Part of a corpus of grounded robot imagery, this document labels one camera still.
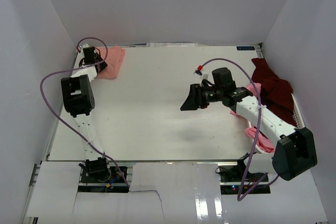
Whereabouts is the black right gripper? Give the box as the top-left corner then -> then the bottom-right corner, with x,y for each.
180,83 -> 223,111

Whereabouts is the salmon pink t shirt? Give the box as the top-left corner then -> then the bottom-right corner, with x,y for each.
97,46 -> 125,79

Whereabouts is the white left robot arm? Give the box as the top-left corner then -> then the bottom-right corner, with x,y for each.
60,44 -> 103,162

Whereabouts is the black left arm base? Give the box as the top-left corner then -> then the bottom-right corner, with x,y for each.
78,158 -> 132,193

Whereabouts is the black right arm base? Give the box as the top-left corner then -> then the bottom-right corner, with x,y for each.
215,153 -> 264,195

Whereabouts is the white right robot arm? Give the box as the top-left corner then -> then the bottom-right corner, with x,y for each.
180,67 -> 318,182

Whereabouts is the blue right table label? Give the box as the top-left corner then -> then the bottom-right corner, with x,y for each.
236,46 -> 255,51

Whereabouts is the light pink t shirt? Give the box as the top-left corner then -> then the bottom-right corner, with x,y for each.
244,83 -> 275,153

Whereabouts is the dark red t shirt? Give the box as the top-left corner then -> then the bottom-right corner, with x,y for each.
251,58 -> 296,126

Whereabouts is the white paper sheets front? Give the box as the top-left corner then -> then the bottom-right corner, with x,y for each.
26,162 -> 327,223

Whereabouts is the white perforated laundry basket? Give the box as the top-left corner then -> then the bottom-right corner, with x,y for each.
255,94 -> 305,154

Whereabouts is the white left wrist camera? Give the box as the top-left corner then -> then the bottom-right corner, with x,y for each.
76,43 -> 90,53

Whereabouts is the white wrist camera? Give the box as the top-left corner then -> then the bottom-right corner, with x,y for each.
194,65 -> 208,86
76,43 -> 90,53

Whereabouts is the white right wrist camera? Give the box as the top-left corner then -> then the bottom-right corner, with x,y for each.
194,65 -> 208,86

